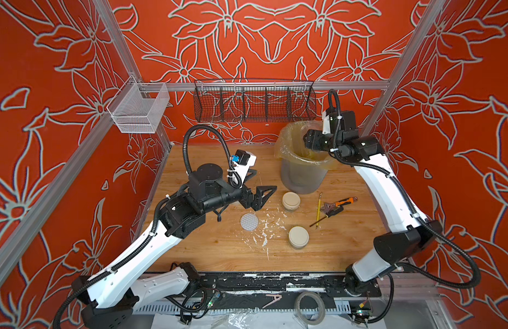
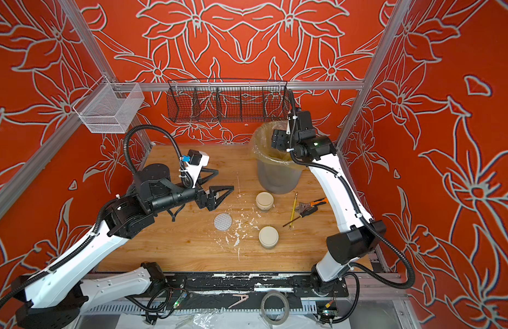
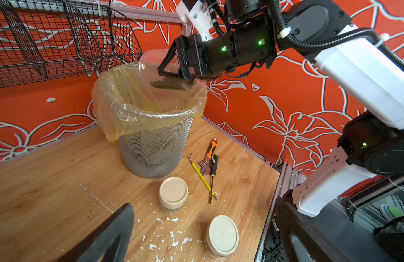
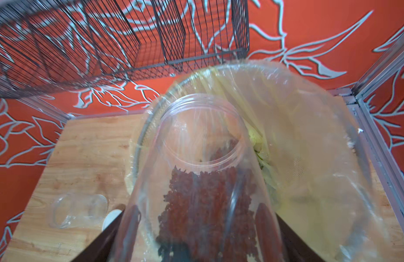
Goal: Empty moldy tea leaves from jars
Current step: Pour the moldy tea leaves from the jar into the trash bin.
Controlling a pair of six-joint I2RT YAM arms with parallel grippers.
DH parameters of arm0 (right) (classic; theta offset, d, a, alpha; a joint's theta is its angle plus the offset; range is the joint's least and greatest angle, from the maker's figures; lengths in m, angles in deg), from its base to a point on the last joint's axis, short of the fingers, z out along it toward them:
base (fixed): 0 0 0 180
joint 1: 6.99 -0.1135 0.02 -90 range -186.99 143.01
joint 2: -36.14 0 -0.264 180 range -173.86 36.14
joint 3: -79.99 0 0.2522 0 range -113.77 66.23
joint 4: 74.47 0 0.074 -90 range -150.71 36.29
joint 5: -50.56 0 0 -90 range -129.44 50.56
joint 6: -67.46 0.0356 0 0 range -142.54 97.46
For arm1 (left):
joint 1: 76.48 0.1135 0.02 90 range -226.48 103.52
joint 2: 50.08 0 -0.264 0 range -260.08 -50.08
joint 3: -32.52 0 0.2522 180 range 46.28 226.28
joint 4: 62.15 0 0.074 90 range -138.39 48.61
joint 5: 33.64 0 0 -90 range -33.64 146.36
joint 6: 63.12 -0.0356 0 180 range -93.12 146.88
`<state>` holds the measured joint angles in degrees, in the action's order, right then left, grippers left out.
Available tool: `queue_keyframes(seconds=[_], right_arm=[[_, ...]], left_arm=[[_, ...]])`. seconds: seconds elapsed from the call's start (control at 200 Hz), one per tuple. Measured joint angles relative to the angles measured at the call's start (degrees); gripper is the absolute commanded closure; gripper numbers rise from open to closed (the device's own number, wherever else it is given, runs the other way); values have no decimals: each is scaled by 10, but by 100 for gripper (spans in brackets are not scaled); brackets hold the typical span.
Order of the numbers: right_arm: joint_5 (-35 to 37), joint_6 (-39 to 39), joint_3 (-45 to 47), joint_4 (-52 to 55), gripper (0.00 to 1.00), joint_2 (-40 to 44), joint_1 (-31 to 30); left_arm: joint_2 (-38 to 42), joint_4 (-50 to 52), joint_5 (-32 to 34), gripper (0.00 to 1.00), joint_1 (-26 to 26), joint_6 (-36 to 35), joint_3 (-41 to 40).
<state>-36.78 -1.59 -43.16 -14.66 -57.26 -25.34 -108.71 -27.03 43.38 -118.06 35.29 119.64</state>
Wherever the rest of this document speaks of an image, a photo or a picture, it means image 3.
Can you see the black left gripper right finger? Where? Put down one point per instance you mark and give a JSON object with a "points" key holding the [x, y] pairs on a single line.
{"points": [[302, 242]]}

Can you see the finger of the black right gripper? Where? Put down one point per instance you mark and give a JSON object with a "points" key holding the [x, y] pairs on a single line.
{"points": [[180, 54]]}

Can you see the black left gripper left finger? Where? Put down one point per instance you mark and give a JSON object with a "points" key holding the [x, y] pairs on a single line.
{"points": [[108, 242]]}

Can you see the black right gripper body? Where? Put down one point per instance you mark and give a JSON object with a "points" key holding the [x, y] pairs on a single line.
{"points": [[252, 43]]}

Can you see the glass jar patterned lid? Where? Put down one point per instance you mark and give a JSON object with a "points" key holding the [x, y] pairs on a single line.
{"points": [[148, 69]]}

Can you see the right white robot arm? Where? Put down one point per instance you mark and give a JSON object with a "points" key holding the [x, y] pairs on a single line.
{"points": [[357, 59]]}

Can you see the glass jar beige lid front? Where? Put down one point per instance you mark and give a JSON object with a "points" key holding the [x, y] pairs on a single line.
{"points": [[221, 238]]}

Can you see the glass jar beige lid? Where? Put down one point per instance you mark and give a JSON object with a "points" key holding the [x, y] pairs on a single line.
{"points": [[221, 238], [172, 194]]}

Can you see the glass jar beige lid back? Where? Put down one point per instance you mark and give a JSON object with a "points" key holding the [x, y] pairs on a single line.
{"points": [[172, 194]]}

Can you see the translucent ribbed trash bin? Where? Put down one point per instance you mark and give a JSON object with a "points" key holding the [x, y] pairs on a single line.
{"points": [[155, 154]]}

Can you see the orange black utility pliers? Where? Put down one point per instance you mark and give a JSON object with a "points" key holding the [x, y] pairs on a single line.
{"points": [[205, 163]]}

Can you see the black bag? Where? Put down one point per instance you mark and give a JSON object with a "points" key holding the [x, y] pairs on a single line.
{"points": [[391, 238]]}

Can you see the yellow pencil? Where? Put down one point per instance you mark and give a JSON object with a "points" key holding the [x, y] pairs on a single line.
{"points": [[202, 177]]}

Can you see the black wire wall basket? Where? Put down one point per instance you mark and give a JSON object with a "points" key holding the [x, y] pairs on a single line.
{"points": [[49, 40]]}

